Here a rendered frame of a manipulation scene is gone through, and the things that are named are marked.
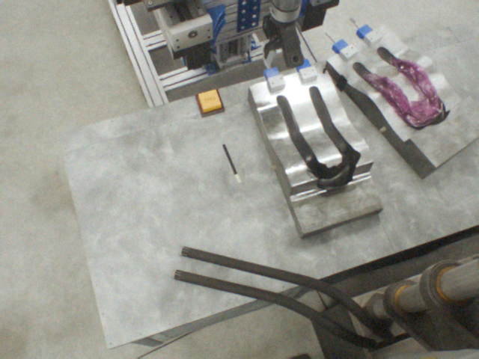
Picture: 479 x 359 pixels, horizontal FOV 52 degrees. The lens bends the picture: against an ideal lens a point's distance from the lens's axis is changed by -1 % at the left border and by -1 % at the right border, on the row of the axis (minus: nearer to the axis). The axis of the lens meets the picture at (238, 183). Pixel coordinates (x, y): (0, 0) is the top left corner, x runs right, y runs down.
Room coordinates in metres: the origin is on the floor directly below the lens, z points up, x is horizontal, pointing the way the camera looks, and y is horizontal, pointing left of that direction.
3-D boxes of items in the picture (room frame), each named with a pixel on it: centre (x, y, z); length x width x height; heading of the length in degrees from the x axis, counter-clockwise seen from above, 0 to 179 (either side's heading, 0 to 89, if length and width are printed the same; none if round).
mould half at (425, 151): (0.86, -0.52, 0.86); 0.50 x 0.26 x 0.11; 39
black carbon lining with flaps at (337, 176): (0.66, -0.23, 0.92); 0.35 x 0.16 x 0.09; 22
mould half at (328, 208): (0.64, -0.22, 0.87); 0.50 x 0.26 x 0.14; 22
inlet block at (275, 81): (0.88, -0.08, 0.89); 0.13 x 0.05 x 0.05; 23
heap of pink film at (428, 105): (0.85, -0.52, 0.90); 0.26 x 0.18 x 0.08; 39
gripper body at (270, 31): (0.86, -0.08, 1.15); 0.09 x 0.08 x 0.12; 22
